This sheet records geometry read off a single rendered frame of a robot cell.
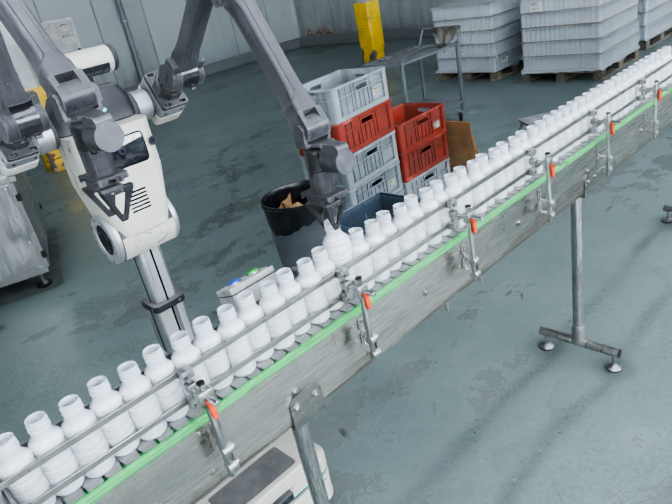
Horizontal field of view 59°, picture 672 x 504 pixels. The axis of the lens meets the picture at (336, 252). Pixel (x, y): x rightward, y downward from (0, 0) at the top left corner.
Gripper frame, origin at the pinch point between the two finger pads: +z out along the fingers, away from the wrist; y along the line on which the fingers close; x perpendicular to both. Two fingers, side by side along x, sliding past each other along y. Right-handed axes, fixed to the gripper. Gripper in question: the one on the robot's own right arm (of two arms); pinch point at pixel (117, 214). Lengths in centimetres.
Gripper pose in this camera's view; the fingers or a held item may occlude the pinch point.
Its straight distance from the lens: 132.1
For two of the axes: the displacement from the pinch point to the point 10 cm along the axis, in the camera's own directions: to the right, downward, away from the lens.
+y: 6.9, 1.9, -7.0
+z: 1.8, 8.9, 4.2
